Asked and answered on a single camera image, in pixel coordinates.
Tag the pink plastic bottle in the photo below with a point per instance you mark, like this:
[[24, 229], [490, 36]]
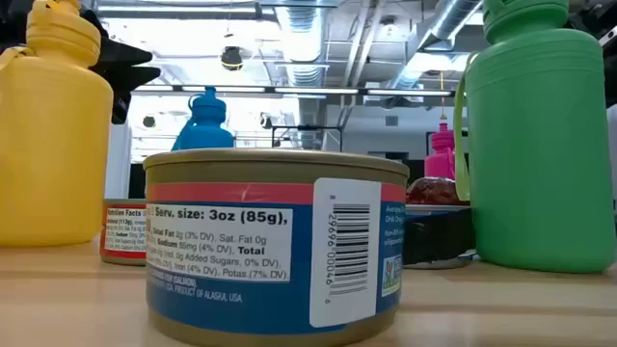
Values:
[[441, 161]]

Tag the blue plastic bottle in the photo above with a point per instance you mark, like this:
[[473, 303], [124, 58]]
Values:
[[207, 130]]

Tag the ceiling light bar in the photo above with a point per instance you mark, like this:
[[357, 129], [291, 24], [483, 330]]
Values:
[[313, 90]]

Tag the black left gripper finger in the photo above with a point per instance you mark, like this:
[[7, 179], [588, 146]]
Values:
[[123, 54], [123, 84]]

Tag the dark red round fruit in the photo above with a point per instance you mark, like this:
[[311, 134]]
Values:
[[434, 192]]

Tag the silver diagonal ventilation duct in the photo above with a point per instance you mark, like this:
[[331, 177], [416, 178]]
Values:
[[453, 19]]

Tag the yellow plastic bottle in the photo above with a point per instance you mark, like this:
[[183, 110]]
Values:
[[48, 144]]

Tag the red label can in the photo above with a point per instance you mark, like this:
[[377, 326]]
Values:
[[123, 231]]

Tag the black round ceiling fixture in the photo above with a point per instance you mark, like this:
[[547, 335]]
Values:
[[149, 121], [232, 58]]

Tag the silver vertical ventilation duct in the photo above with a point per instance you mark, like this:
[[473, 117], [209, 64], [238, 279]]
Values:
[[303, 48]]

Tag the black label can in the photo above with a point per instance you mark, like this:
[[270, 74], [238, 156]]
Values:
[[434, 236]]

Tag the blue label can gold lid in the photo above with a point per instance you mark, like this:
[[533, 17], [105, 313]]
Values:
[[241, 299]]

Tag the green plastic bottle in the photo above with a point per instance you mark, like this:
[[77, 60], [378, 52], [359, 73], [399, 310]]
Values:
[[540, 144]]

